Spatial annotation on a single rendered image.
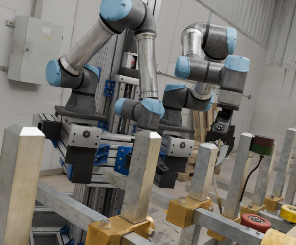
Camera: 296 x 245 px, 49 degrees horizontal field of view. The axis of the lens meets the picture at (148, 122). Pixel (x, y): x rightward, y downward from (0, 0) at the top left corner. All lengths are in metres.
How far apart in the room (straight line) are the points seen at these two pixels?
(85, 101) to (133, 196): 1.02
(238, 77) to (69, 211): 0.64
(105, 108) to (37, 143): 1.41
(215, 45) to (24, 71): 2.15
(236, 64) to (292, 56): 8.40
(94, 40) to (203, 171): 0.78
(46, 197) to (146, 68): 0.76
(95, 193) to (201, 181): 1.13
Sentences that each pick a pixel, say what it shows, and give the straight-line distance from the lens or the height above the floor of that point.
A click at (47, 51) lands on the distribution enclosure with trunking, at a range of 3.37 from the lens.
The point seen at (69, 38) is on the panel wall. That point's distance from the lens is 3.82.
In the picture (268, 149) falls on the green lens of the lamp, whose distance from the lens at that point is 1.00.
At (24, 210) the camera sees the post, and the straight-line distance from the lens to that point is 0.44.
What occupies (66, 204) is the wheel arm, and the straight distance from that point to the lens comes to 0.68.
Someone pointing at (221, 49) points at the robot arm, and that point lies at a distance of 1.49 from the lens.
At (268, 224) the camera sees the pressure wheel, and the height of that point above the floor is 0.91.
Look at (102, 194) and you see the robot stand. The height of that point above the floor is 0.60.
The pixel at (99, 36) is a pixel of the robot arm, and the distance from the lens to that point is 1.36.
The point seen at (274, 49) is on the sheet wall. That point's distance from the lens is 9.58.
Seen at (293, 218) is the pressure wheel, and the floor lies 0.89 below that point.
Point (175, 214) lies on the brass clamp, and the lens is 0.77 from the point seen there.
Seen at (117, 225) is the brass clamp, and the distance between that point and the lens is 0.60.
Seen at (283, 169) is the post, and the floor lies 0.98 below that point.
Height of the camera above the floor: 1.22
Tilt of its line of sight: 6 degrees down
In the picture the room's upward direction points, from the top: 11 degrees clockwise
